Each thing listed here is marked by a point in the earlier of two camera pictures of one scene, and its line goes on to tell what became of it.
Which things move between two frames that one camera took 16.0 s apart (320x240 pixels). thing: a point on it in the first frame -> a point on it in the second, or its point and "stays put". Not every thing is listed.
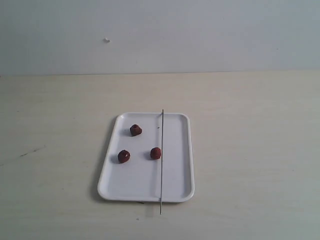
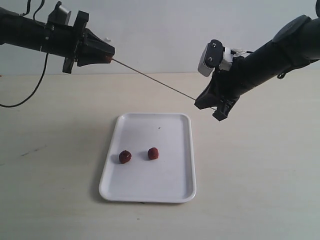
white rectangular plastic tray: x=139 y=179 stays put
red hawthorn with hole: x=135 y=130 -> x=108 y=58
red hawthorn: x=123 y=156 stays put
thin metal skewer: x=161 y=163 -> x=154 y=79
